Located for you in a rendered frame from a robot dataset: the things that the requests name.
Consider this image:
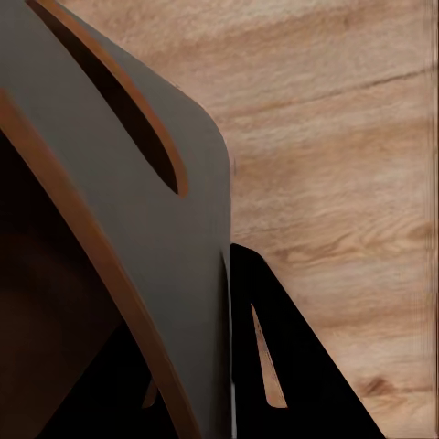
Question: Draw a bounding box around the trash can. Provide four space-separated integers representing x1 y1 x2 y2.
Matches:
0 0 233 439

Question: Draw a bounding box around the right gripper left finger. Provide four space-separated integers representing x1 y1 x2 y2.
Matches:
37 320 179 439

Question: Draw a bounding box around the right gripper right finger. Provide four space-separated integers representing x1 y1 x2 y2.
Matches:
230 243 386 439

